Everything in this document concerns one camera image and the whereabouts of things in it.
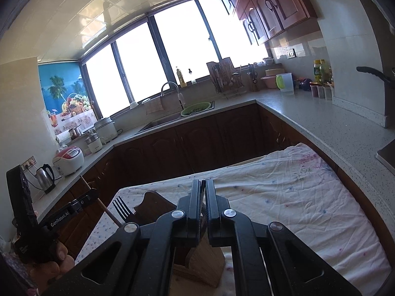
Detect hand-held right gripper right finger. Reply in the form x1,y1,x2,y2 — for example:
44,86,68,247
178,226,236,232
205,179,362,296

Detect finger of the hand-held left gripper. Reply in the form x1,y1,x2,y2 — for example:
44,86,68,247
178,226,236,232
69,188,100,214

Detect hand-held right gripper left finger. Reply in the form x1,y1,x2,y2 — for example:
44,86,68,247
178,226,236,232
40,179,207,296

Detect wooden chopstick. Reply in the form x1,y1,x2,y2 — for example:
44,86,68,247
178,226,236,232
79,175,123,226

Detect wooden utensil holder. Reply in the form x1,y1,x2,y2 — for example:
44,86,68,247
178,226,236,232
135,191,226,288

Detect person's left hand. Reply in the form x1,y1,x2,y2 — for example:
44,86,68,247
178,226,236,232
29,240,76,293

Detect steel electric kettle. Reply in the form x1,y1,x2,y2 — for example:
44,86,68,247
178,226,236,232
36,164,56,194

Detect dark metal fork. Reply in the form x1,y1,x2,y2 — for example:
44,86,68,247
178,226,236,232
113,198,139,224

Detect white and red rice cooker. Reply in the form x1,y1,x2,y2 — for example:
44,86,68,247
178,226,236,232
52,146,84,177

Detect small white steamer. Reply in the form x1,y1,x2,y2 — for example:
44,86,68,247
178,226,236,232
85,131,104,155

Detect dark wooden base cabinets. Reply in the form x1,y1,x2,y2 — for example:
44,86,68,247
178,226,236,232
32,103,340,253

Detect white printed tablecloth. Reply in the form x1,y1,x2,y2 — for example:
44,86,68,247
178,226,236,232
76,143,392,296

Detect paper towel roll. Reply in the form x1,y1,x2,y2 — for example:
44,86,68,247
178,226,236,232
56,129,72,144

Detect large white electric pot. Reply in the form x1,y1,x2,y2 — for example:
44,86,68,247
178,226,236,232
94,116,118,141

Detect steel kitchen sink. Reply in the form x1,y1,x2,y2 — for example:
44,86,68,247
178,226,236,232
135,100,216,134

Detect green colander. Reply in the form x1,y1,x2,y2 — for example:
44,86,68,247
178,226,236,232
180,103,213,117

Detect beige dishcloth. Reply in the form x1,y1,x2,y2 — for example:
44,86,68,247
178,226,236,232
145,97,164,114

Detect curved sink faucet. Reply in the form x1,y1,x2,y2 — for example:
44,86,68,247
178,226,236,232
160,82,186,109

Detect knife block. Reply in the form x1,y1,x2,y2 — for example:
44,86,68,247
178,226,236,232
247,63,261,92

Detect pink plastic basin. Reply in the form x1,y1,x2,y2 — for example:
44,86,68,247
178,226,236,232
261,68,284,89

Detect white pitcher with green lid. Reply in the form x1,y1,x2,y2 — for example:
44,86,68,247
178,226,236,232
276,73,295,95

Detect speckled kitchen countertop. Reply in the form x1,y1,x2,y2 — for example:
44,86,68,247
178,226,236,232
31,89,395,232

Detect large kitchen window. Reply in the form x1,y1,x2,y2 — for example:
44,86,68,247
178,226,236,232
81,0,269,119

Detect yellow-capped green label bottle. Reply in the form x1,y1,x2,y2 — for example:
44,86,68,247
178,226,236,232
313,60,323,84

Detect clear cooking oil bottle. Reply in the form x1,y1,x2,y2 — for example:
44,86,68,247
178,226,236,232
320,59,333,84

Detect steel gas stove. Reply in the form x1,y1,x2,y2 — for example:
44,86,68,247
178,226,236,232
375,139,395,171

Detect black wok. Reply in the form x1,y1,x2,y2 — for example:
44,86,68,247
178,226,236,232
356,66,395,84

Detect wire dish rack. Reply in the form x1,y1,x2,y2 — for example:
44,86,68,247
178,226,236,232
206,57,247,99

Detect tropical fruit wall poster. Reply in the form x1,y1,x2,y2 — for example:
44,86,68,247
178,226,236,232
38,62,96,136

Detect wall outlet under cabinets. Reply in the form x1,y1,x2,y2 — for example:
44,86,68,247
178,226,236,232
276,47,296,59

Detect brown wooden wall cabinets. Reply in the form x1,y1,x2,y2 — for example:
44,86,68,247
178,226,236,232
208,0,318,46

